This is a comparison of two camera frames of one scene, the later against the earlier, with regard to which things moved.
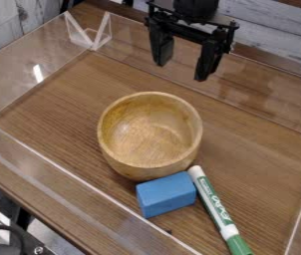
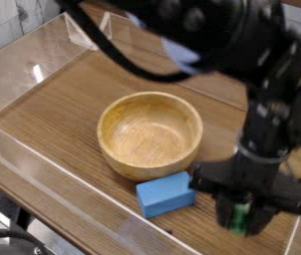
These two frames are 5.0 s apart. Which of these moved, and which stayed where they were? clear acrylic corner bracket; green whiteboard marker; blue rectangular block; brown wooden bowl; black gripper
Moved: green whiteboard marker; black gripper
Stayed: brown wooden bowl; clear acrylic corner bracket; blue rectangular block
